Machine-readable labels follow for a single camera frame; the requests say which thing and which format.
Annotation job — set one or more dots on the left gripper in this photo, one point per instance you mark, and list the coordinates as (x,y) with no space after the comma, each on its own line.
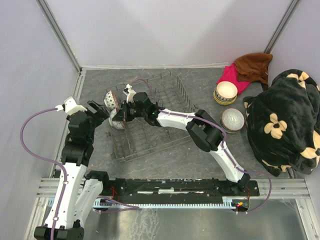
(99,115)

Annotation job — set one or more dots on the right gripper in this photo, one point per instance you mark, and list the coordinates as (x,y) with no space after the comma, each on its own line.
(119,116)

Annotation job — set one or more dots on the red green dotted bowl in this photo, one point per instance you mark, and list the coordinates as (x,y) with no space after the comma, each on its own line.
(119,125)

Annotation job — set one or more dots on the green diamond pattern bowl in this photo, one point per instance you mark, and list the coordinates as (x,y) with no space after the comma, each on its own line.
(110,100)

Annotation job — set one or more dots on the grey wire dish rack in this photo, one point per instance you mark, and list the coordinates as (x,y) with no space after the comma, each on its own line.
(139,139)

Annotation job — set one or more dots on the yellow dotted bowl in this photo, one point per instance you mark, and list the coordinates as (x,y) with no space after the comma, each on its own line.
(223,102)

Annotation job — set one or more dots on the red lattice pattern bowl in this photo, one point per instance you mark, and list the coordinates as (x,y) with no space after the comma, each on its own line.
(226,91)

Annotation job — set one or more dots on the grey speckled bowl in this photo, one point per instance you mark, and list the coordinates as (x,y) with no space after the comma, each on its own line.
(232,120)

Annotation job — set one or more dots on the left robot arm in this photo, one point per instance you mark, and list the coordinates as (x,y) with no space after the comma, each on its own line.
(75,197)

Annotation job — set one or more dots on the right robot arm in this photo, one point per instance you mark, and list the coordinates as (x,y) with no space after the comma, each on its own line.
(205,132)

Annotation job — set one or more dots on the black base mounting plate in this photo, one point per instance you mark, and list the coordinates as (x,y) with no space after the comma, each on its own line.
(176,191)

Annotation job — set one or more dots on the pink cloth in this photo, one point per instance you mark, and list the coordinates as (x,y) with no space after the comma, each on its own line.
(230,74)

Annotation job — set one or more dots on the brown cloth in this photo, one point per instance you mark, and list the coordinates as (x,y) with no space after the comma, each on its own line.
(253,67)

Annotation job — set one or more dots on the black floral blanket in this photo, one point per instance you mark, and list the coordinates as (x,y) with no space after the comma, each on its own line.
(283,123)

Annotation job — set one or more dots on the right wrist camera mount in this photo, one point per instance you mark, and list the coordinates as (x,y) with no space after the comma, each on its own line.
(129,92)

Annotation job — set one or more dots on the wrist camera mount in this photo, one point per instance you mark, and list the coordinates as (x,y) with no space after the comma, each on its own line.
(129,92)
(70,106)

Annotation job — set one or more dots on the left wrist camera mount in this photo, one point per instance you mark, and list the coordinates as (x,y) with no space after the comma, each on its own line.
(70,106)

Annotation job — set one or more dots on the light blue cable duct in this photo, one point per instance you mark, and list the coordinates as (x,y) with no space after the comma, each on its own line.
(103,203)

